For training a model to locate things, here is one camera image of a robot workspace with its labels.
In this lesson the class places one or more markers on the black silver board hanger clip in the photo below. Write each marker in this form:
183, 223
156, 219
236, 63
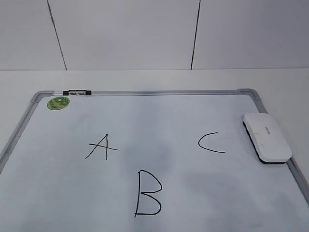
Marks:
77, 93

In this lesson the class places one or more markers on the round green sticker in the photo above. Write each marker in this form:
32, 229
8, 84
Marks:
58, 103

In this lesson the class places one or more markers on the white board eraser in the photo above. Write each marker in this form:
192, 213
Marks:
267, 138

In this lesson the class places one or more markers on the white board with grey frame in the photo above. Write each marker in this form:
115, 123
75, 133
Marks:
157, 161

